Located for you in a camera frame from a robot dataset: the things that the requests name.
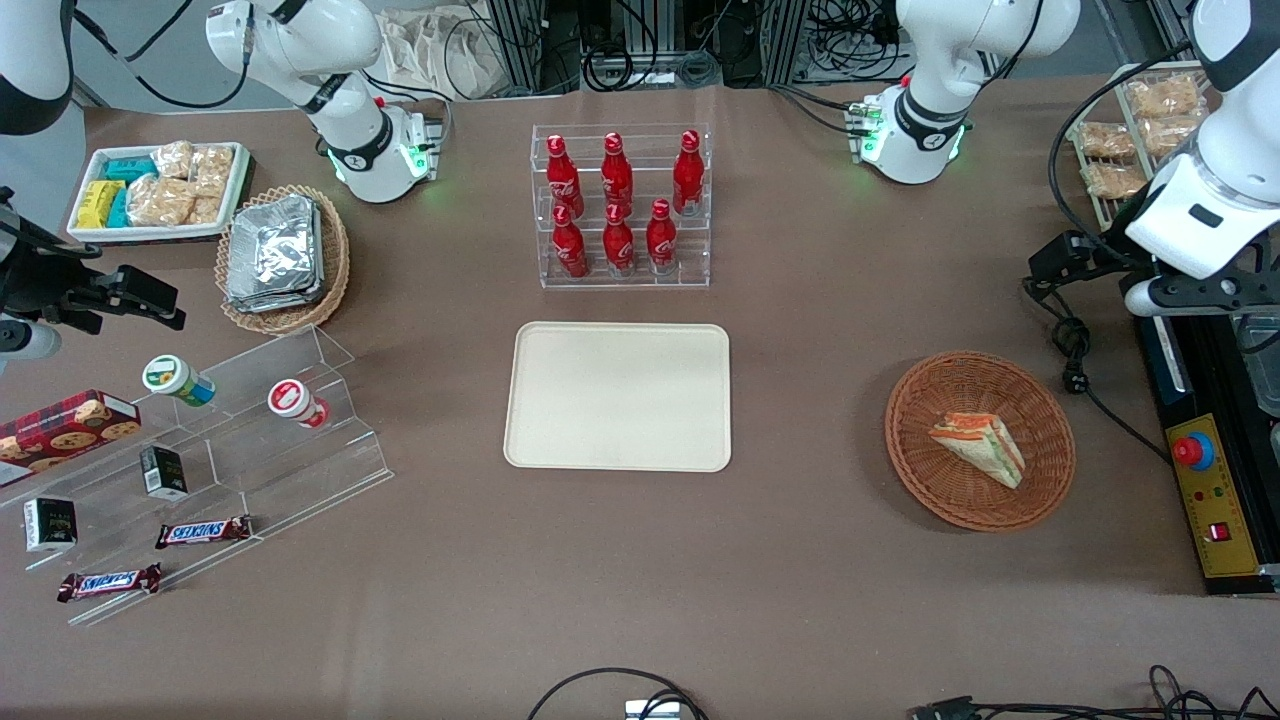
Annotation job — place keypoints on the small dark green box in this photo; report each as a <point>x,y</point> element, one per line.
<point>163,473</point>

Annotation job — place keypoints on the aluminium frame post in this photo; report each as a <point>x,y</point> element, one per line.
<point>795,40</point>
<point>515,45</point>

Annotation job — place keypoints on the oval light wicker basket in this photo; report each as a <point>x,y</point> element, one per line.
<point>335,270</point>

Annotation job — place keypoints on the green lid yogurt cup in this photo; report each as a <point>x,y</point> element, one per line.
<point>175,378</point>

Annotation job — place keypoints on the beige plastic tray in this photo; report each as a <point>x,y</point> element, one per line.
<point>618,396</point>

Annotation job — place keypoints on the round brown wicker basket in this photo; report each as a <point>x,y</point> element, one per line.
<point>940,480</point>

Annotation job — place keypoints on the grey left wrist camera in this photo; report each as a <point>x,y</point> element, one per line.
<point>1190,294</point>

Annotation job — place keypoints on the red cola bottle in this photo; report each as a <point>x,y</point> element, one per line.
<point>565,180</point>
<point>570,250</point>
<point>688,175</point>
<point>618,245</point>
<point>660,240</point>
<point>617,175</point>

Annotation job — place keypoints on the yellow snack packet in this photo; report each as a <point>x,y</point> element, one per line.
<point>98,203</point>

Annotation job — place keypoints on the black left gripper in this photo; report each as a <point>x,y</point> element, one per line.
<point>1112,250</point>

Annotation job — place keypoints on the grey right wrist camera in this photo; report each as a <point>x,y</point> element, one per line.
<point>25,341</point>

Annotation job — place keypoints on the clear acrylic bottle rack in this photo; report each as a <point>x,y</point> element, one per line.
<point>625,275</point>

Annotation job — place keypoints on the clear plastic container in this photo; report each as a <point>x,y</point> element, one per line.
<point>1260,365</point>

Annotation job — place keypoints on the stack of foil containers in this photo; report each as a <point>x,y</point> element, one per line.
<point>272,255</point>

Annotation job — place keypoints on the clear bag of crackers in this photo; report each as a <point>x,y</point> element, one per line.
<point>212,170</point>
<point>172,160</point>
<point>160,202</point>
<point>206,210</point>

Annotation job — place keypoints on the crumpled clear plastic bag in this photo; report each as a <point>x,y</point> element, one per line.
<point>440,55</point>

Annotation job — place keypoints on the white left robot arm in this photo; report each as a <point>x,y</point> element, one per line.
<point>1225,190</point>

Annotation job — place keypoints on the triangle sandwich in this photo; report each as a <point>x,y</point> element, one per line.
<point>980,447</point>

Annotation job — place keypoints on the red lid yogurt cup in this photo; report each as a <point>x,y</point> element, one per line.
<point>295,402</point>

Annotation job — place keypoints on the wrapped pastry pack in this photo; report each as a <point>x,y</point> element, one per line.
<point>1170,134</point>
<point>1112,180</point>
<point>1163,96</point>
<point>1105,140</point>

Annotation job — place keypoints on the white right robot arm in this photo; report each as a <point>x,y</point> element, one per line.
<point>340,110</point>

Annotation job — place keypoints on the small black white box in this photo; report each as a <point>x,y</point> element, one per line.
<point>50,524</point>

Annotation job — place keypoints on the teal snack packet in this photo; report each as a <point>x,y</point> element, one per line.
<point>130,169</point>
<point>119,212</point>

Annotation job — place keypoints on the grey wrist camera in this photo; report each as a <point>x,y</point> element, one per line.
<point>25,341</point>
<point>1190,294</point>

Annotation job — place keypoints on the clear acrylic stepped display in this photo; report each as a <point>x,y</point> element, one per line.
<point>260,480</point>

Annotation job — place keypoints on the white rectangular snack tray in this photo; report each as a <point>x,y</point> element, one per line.
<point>85,232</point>

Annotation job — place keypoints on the red cookie box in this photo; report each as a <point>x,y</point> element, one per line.
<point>65,432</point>

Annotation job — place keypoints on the red emergency stop button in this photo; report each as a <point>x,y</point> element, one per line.
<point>1190,451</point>

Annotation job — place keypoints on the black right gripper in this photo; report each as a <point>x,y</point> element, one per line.
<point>38,281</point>

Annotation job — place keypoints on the black yellow control box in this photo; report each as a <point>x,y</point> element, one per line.
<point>1215,520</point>

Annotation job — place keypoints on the snickers bar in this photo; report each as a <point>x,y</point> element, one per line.
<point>203,532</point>
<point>108,583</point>

